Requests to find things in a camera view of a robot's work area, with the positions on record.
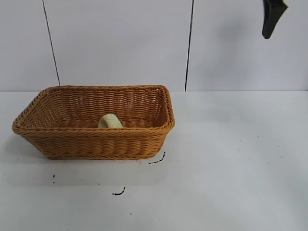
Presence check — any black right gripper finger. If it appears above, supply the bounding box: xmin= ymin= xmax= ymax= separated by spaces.
xmin=261 ymin=0 xmax=289 ymax=40

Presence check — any pale yellow egg yolk pastry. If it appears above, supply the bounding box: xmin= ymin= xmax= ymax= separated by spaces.
xmin=97 ymin=113 xmax=124 ymax=129

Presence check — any tan woven wicker basket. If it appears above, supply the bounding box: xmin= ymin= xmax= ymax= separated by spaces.
xmin=12 ymin=84 xmax=176 ymax=160

